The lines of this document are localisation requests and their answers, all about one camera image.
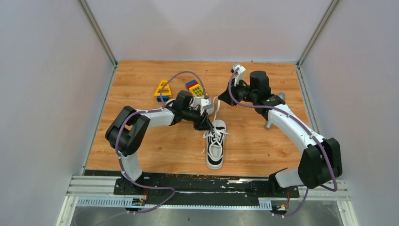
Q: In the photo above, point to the white shoe upside down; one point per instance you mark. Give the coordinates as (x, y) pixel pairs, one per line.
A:
(171, 103)

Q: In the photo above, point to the aluminium frame rail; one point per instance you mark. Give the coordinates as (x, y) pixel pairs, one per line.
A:
(101, 186)

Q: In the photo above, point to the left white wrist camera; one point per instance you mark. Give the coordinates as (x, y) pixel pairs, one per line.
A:
(203, 104)

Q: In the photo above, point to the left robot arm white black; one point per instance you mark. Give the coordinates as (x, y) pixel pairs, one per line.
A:
(127, 131)

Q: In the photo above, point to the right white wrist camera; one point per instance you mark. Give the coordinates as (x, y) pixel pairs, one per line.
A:
(238, 71)

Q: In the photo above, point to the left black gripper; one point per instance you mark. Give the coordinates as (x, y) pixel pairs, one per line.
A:
(203, 122)

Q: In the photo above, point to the white shoelace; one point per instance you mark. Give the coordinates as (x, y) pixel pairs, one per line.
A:
(216, 135)

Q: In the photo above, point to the colourful toy block stack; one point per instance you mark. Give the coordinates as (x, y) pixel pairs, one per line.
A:
(195, 88)

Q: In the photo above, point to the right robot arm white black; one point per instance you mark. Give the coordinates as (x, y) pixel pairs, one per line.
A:
(320, 163)

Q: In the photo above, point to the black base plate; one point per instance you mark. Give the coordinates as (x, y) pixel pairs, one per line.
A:
(204, 190)

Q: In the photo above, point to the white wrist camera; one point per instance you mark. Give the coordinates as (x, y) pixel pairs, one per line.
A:
(238, 71)
(203, 104)

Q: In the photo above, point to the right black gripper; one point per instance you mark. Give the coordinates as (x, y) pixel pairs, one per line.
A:
(226, 97)

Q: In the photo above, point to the yellow triangle toy block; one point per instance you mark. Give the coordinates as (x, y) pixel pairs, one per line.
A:
(163, 91)

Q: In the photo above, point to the black white sneaker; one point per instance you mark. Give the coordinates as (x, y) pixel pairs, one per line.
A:
(214, 164)

